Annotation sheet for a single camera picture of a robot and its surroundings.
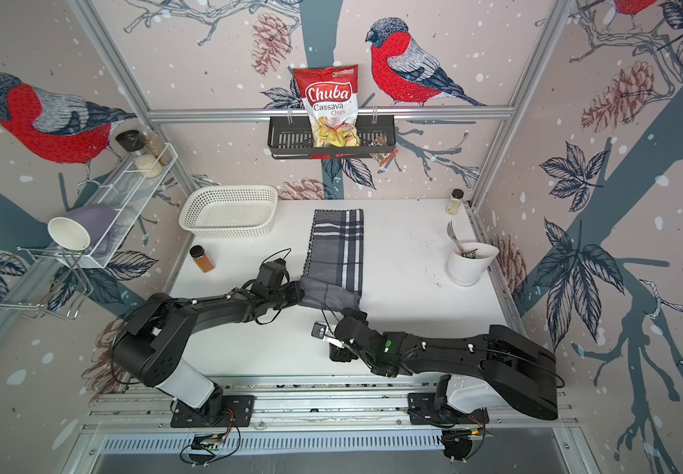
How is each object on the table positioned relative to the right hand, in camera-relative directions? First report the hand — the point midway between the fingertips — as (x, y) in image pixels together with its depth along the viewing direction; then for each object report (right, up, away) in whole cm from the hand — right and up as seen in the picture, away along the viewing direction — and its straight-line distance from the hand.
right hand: (339, 321), depth 82 cm
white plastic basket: (-54, +34, +38) cm, 74 cm away
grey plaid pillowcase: (-3, +9, +17) cm, 19 cm away
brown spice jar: (-47, +18, +13) cm, 52 cm away
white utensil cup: (+39, +17, +5) cm, 43 cm away
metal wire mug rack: (-65, +9, -14) cm, 67 cm away
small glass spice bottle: (+45, +37, +31) cm, 66 cm away
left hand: (-9, +8, +10) cm, 16 cm away
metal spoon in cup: (+37, +25, +13) cm, 46 cm away
